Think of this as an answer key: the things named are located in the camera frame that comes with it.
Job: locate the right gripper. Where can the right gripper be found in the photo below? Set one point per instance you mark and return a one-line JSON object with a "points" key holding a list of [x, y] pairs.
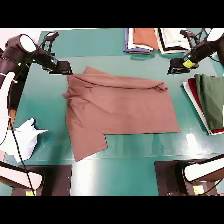
{"points": [[177, 65]]}

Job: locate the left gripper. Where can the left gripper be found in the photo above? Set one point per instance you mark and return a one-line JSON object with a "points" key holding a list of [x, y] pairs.
{"points": [[61, 68]]}

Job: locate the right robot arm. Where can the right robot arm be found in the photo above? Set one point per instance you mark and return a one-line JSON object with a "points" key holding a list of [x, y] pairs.
{"points": [[204, 49]]}

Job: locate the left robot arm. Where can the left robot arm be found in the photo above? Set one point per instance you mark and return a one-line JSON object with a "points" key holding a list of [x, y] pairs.
{"points": [[16, 50]]}

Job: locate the white garment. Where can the white garment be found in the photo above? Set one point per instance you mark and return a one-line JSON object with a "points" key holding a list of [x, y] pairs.
{"points": [[188, 94], [174, 37], [24, 138]]}

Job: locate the red garment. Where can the red garment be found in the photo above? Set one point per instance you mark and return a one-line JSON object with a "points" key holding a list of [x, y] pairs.
{"points": [[194, 90]]}

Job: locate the orange garment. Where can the orange garment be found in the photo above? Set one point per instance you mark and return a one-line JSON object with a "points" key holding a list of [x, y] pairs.
{"points": [[146, 37]]}

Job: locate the green garment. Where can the green garment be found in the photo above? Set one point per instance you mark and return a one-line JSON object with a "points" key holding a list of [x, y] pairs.
{"points": [[213, 100]]}

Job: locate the brown T-shirt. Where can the brown T-shirt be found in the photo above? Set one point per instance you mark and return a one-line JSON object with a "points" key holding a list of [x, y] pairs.
{"points": [[123, 106]]}

